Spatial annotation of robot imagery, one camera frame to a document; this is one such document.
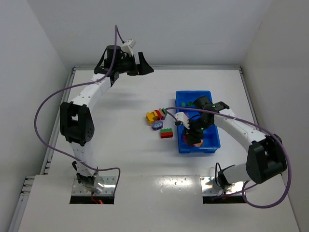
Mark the blue compartment bin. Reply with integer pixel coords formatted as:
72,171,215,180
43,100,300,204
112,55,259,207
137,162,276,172
175,90,221,155

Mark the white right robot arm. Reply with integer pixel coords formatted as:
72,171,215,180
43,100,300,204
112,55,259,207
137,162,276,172
176,96,287,189

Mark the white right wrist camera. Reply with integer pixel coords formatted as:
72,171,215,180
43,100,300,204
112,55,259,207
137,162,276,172
174,112,190,129

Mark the small green lego piece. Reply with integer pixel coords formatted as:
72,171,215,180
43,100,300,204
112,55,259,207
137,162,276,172
181,101,195,107

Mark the red flower lego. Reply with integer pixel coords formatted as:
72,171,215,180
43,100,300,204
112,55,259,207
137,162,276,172
194,141,203,147

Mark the red curved lego brick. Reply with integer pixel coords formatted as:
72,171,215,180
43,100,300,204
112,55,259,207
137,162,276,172
183,135,189,145

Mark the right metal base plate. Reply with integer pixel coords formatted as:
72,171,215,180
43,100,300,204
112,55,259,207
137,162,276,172
200,176,244,197

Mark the green top lego brick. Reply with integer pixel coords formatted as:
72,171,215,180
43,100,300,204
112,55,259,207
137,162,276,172
160,128,172,134

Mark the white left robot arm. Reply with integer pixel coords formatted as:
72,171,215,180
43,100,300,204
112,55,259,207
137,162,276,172
60,39,154,193

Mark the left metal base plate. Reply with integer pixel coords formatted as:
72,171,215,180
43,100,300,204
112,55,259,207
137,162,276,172
71,176,116,196

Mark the red lego in cluster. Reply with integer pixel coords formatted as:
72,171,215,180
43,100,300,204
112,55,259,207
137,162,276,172
155,110,162,120

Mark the purple flower lego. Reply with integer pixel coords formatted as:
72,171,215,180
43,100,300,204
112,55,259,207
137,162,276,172
152,120,164,131

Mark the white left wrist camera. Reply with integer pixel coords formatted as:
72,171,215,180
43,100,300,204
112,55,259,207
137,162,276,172
121,39,136,56

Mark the yellow lego piece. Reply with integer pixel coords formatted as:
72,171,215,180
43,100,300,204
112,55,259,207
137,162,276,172
146,111,158,125

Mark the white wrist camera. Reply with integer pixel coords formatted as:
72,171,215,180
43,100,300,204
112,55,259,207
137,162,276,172
121,39,136,56
174,112,190,129

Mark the red bottom lego brick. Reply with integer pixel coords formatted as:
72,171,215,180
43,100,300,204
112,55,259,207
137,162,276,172
160,132,173,139

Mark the metal base plate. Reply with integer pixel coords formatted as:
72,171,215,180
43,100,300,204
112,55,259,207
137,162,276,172
71,176,116,196
200,176,244,197

